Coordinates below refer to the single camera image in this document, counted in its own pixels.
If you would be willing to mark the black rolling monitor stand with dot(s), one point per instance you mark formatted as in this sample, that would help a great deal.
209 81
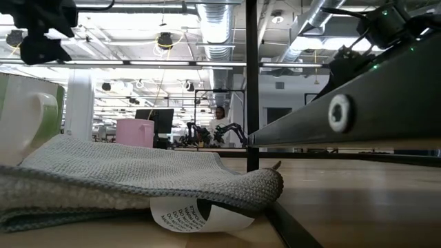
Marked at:
160 141

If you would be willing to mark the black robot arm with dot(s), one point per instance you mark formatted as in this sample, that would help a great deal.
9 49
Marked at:
198 134
234 129

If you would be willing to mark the white cloth care label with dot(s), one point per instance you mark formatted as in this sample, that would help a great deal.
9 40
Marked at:
179 215

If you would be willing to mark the silver ventilation duct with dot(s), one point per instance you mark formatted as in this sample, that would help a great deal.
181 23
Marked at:
215 34
310 20

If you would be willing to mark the long ceiling light strip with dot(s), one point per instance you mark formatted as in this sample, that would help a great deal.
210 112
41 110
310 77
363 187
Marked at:
158 63

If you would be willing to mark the raised wooden shelf grey rail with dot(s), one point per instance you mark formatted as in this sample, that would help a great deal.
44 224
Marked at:
379 103

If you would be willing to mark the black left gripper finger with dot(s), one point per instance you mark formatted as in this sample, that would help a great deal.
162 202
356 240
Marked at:
41 50

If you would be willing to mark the white building pillar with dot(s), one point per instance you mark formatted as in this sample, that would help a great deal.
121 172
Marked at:
79 106

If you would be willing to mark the black vertical frame post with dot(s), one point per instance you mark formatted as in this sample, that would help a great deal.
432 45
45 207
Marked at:
252 86

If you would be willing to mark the pink plastic cup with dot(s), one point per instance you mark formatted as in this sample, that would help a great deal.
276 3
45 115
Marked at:
132 132

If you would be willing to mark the person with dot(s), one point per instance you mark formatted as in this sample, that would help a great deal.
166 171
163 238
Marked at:
220 125

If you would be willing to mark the green cup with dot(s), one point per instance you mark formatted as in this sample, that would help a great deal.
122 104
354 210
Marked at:
17 117

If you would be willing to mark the grey knitted cloth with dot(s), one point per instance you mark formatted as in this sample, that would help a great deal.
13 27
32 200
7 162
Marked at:
120 165

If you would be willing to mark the black overhead camera frame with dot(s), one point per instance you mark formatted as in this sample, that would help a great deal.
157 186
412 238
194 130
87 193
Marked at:
220 90

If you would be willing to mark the black monitor on cart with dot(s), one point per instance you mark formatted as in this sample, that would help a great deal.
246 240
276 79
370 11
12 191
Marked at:
163 120

